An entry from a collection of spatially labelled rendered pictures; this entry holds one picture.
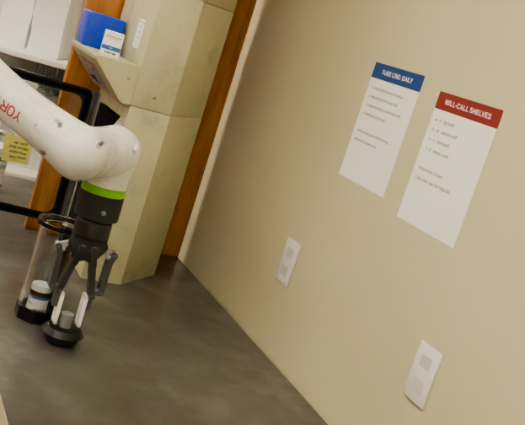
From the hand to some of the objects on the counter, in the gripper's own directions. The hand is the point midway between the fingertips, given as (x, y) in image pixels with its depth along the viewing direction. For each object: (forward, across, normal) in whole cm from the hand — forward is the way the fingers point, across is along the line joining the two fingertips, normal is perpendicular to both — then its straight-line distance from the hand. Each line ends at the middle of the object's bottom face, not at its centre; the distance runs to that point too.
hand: (69, 309), depth 188 cm
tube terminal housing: (+8, -26, -60) cm, 66 cm away
